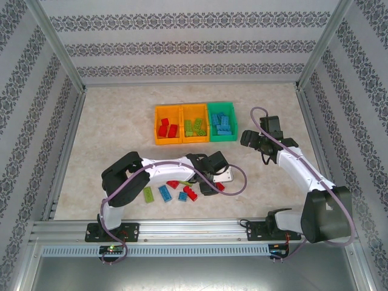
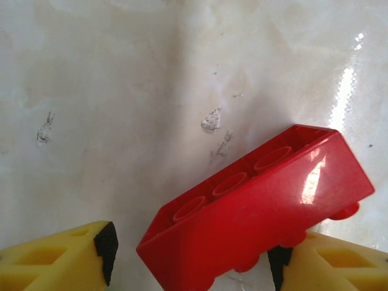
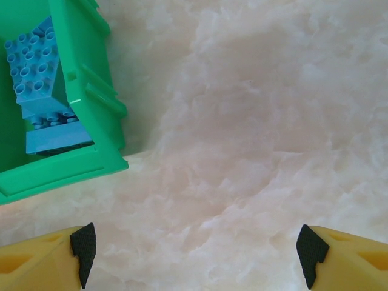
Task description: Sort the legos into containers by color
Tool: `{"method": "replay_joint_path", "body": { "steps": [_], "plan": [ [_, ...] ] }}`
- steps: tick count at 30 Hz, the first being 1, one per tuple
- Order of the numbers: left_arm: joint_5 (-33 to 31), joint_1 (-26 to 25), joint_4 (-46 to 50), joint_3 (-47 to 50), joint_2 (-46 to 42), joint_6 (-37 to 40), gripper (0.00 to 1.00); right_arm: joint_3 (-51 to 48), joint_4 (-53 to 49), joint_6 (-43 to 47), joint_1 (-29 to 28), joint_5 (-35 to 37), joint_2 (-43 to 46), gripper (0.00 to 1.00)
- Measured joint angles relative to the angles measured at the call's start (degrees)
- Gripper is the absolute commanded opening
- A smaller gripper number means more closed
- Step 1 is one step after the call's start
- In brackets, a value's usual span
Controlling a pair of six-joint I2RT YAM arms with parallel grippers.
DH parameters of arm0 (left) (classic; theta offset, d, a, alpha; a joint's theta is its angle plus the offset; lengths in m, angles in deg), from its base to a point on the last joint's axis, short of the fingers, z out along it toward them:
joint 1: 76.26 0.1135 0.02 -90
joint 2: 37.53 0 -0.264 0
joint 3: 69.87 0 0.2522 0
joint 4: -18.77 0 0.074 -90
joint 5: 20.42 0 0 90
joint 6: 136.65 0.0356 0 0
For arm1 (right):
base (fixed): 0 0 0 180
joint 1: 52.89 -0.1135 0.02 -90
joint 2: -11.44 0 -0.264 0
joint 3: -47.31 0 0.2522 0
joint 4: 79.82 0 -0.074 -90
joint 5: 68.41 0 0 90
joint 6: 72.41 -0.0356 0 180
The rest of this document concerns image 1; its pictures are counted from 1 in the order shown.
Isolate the orange plastic bin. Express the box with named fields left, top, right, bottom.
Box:
left=181, top=103, right=210, bottom=144
left=153, top=104, right=184, bottom=146

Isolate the green plastic bin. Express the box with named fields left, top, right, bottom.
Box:
left=207, top=101, right=237, bottom=142

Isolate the grey metal panel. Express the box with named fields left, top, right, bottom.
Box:
left=30, top=256, right=372, bottom=291

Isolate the small circuit board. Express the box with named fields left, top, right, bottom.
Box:
left=99, top=245, right=125, bottom=255
left=269, top=243, right=290, bottom=256

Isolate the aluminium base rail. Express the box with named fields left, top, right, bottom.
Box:
left=28, top=219, right=360, bottom=243

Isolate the aluminium side rail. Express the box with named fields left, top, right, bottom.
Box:
left=41, top=89, right=87, bottom=221
left=295, top=86, right=345, bottom=219

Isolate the grey slotted cable duct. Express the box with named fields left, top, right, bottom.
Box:
left=41, top=244, right=270, bottom=257

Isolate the aluminium cross rail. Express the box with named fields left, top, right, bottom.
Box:
left=81, top=79, right=301, bottom=89

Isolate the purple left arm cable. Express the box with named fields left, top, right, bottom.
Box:
left=99, top=162, right=248, bottom=266

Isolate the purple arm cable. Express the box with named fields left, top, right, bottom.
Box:
left=250, top=106, right=357, bottom=261
left=99, top=162, right=248, bottom=266

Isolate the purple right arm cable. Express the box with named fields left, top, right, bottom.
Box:
left=250, top=106, right=357, bottom=261

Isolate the aluminium frame post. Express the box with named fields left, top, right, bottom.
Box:
left=24, top=0, right=87, bottom=93
left=295, top=0, right=355, bottom=92

